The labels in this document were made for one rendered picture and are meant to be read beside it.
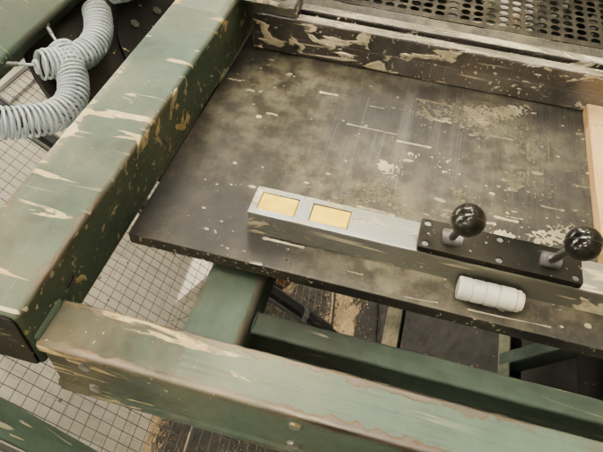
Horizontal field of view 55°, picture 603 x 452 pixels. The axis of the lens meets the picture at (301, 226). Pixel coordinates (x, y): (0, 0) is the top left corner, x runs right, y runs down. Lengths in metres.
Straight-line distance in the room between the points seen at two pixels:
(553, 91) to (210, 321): 0.69
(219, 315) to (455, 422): 0.31
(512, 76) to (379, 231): 0.44
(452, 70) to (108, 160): 0.61
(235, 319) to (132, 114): 0.31
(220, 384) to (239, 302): 0.17
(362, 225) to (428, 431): 0.27
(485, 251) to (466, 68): 0.41
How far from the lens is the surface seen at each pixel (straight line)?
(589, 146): 1.02
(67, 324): 0.67
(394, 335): 1.95
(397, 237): 0.74
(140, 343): 0.64
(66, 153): 0.77
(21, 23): 1.38
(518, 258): 0.75
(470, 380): 0.76
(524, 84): 1.08
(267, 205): 0.75
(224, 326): 0.73
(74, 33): 1.51
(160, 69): 0.89
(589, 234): 0.66
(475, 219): 0.62
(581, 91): 1.09
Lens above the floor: 1.86
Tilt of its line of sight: 20 degrees down
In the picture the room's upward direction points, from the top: 53 degrees counter-clockwise
